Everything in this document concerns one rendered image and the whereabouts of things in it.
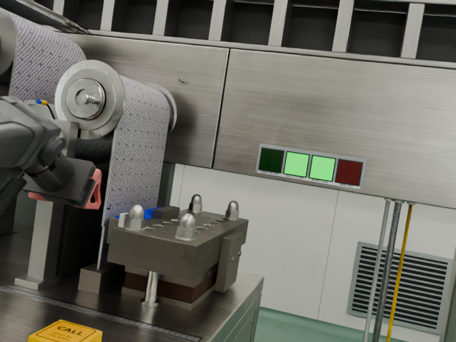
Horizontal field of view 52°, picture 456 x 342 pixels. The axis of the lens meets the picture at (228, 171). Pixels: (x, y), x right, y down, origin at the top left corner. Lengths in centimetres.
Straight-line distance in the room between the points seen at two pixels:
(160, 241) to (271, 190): 271
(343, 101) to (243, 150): 26
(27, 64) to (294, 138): 60
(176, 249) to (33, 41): 53
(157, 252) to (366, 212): 273
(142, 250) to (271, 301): 284
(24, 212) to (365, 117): 94
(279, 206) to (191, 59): 240
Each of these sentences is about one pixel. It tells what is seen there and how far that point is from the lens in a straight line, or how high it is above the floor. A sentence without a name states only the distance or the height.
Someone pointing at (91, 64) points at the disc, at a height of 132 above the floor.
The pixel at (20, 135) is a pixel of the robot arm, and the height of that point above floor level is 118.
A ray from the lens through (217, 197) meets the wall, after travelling 360.
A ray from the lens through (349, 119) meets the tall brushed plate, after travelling 111.
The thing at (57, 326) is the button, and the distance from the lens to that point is 72.
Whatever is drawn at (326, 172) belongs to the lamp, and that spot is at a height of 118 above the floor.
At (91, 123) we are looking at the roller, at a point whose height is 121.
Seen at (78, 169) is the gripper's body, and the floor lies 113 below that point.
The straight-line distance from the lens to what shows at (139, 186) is 101.
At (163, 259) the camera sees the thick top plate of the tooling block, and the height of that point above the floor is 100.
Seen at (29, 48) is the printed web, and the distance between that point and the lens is 106.
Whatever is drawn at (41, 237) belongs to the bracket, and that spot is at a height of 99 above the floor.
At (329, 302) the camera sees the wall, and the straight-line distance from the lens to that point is 358.
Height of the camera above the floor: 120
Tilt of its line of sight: 3 degrees down
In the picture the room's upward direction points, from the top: 9 degrees clockwise
